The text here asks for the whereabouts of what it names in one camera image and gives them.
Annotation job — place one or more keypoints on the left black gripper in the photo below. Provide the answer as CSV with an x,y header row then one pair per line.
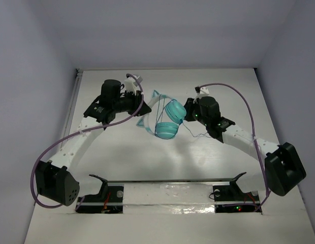
x,y
136,103

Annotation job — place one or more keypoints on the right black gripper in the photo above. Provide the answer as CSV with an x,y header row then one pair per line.
x,y
189,107

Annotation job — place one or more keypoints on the teal cat-ear headphones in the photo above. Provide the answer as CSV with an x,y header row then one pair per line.
x,y
170,115

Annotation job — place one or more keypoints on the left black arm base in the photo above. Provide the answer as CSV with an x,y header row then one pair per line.
x,y
107,201

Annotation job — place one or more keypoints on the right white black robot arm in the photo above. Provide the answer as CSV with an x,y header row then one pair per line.
x,y
282,167

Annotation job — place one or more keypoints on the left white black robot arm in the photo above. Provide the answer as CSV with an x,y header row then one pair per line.
x,y
52,173

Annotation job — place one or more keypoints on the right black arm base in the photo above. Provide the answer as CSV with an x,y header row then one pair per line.
x,y
229,200

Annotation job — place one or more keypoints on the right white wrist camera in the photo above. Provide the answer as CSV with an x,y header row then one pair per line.
x,y
201,92

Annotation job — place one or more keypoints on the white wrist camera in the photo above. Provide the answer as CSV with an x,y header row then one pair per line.
x,y
130,85
201,92

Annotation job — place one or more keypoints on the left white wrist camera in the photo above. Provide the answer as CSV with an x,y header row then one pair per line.
x,y
130,85

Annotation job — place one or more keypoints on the aluminium rail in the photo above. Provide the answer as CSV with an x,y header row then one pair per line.
x,y
177,181

